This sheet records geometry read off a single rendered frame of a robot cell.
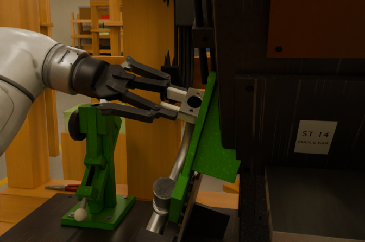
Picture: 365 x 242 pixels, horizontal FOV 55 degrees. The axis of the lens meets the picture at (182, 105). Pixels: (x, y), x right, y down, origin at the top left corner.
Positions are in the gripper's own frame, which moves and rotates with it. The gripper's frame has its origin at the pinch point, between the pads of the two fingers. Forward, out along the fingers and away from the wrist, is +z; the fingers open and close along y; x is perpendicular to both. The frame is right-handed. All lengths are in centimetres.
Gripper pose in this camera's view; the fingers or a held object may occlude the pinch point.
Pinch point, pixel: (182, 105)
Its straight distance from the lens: 63.9
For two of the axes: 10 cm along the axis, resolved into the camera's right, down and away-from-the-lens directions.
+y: 3.3, -7.9, 5.3
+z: 9.4, 2.9, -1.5
